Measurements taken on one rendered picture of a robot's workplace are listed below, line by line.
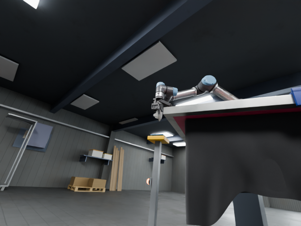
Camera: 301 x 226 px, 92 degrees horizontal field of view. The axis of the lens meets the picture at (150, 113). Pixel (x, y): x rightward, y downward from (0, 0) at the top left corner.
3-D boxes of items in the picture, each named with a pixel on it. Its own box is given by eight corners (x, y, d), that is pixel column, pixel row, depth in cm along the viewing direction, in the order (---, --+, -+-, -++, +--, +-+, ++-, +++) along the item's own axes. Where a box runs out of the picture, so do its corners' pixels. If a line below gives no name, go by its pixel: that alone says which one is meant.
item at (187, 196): (183, 226, 53) (183, 119, 71) (198, 209, 90) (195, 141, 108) (192, 228, 52) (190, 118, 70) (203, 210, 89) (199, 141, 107)
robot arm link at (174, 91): (174, 93, 139) (163, 90, 138) (178, 86, 129) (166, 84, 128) (174, 99, 136) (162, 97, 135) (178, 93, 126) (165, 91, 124)
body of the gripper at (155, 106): (154, 113, 125) (155, 101, 130) (163, 112, 122) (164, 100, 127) (151, 109, 119) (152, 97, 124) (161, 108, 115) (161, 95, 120)
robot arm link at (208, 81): (245, 110, 146) (199, 80, 151) (258, 103, 133) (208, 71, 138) (242, 119, 141) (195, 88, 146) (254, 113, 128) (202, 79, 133)
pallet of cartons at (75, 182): (95, 189, 643) (97, 178, 662) (105, 192, 589) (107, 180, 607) (66, 188, 564) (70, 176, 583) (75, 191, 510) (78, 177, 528)
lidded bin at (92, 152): (97, 158, 684) (99, 151, 697) (102, 158, 657) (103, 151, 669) (87, 156, 651) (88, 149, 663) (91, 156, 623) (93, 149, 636)
